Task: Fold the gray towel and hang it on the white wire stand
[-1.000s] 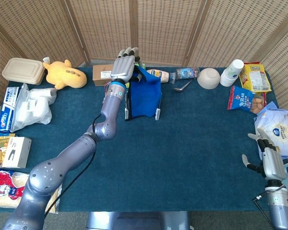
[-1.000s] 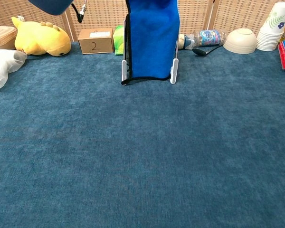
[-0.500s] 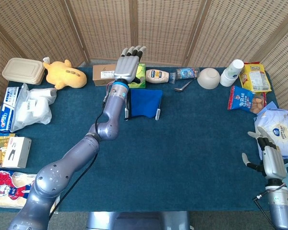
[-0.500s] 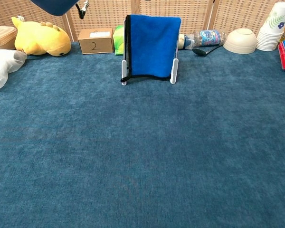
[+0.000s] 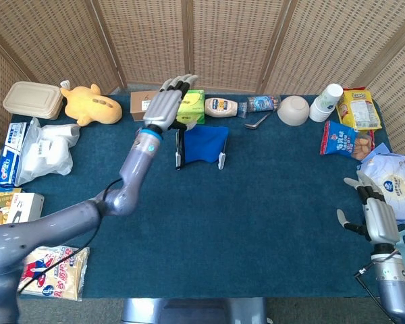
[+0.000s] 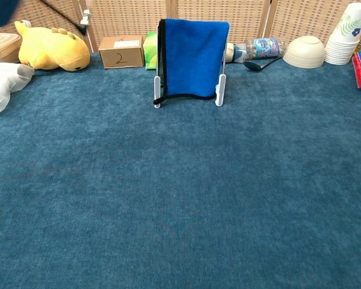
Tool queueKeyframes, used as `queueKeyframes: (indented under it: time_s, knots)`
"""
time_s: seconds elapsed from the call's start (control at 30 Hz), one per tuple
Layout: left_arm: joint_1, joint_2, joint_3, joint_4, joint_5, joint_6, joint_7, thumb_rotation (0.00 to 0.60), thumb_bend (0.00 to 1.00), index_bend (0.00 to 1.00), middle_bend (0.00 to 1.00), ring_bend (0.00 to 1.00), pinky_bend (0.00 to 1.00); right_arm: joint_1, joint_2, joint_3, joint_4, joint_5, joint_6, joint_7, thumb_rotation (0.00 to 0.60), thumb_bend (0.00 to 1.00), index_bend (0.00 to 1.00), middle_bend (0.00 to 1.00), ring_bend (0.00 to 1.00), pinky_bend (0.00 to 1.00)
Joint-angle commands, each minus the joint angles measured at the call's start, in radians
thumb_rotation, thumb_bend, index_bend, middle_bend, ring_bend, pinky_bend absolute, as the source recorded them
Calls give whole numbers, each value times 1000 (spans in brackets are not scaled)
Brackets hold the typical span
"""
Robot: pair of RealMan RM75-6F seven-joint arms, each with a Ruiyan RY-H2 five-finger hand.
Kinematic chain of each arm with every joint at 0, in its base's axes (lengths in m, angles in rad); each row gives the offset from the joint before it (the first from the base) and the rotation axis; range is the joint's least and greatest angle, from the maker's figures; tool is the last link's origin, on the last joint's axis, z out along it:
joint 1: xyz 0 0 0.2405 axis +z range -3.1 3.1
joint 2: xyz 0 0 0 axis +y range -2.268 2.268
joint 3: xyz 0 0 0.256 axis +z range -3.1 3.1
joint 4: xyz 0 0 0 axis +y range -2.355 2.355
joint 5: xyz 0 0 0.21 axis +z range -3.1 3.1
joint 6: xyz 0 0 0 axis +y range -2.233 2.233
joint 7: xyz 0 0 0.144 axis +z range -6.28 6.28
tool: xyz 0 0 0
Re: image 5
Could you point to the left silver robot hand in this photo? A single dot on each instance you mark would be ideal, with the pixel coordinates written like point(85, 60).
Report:
point(163, 106)

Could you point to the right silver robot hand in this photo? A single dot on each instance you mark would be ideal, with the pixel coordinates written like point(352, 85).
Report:
point(379, 222)

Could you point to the grey and blue cloth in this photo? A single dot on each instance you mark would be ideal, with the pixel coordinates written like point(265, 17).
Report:
point(206, 143)

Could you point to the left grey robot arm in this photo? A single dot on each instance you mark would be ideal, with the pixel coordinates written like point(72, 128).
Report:
point(87, 209)

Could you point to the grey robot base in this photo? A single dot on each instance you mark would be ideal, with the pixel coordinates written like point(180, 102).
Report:
point(189, 312)

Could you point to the brown cardboard box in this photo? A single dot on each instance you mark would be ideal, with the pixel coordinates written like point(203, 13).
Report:
point(138, 104)

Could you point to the green tissue pack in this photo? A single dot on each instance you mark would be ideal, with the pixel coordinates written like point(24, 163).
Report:
point(192, 108)

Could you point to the pale blue tissue bag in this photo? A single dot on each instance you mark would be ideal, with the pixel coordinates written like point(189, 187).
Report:
point(391, 179)

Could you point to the mayonnaise squeeze bottle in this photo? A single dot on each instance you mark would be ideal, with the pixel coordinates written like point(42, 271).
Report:
point(221, 107)

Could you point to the woven folding screen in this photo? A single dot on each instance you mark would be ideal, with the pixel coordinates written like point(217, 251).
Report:
point(148, 40)

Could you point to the yellow plush toy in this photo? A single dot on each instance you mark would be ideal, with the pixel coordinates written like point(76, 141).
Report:
point(91, 108)

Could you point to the blue cookie bag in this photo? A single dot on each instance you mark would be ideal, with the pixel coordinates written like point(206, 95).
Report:
point(341, 140)

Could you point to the dark metal ladle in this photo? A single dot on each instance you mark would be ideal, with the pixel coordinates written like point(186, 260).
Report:
point(253, 125)

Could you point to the small plastic packet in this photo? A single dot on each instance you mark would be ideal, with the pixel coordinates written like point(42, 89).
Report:
point(261, 103)

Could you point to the yellow snack bag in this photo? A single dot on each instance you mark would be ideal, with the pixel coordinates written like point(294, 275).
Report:
point(359, 109)

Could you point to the white plastic bag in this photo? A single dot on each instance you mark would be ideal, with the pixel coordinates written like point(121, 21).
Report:
point(47, 152)

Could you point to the stack of paper cups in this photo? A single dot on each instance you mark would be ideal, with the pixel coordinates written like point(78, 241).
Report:
point(325, 104)

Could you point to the beige bowl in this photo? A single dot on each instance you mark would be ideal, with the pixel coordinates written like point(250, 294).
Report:
point(293, 109)

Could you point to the beige lidded lunch box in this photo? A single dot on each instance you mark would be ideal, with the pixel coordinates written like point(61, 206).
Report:
point(32, 99)

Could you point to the teal carpet table cover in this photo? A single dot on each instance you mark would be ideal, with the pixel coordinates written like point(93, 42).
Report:
point(222, 236)

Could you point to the blue white toothpaste box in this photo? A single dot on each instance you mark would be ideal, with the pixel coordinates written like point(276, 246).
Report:
point(8, 162)

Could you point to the beige noodle bag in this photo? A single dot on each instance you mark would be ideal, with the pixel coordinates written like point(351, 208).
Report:
point(57, 273)

